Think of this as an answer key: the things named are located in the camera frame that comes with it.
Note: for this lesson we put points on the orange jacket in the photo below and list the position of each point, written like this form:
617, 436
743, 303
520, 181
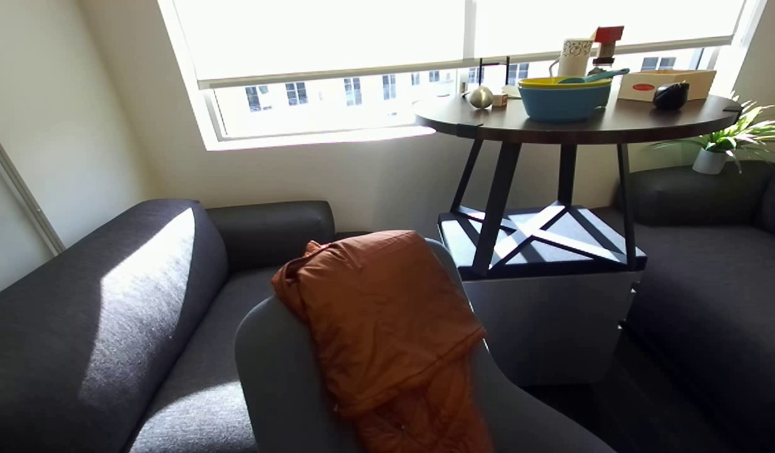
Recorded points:
378, 329

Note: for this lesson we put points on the building facade outside window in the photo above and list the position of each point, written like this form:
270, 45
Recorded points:
320, 101

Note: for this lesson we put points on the small round metallic object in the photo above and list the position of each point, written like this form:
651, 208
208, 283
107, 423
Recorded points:
481, 100

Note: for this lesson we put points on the small brown object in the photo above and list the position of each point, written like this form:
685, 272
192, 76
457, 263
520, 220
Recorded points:
499, 101

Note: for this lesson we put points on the white cabinet under table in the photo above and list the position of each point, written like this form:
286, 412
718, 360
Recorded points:
547, 329

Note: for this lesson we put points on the grey armchair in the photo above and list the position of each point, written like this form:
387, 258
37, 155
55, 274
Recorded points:
279, 386

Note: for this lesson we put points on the white roller blind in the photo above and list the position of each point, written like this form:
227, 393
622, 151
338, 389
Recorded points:
320, 34

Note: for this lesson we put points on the yellow shallow dish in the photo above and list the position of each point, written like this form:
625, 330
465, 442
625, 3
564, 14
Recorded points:
543, 82

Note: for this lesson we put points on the white ceramic pitcher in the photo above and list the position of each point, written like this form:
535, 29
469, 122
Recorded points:
575, 59

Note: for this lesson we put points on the round dark wood table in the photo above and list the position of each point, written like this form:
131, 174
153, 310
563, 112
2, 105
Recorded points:
622, 122

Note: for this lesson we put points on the teal utensil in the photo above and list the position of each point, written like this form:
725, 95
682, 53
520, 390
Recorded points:
609, 74

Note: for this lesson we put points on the red-capped bottle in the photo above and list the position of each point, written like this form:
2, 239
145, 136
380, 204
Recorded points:
606, 56

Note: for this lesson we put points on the small black round object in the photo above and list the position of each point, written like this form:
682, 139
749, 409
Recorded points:
671, 95

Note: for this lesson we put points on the dark grey fabric sofa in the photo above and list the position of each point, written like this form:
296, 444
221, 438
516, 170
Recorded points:
706, 293
70, 336

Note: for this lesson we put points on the light wooden box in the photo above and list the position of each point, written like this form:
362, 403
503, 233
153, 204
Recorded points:
698, 83

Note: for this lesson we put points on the potted green plant white pot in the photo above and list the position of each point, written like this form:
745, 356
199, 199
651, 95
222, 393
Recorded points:
740, 134

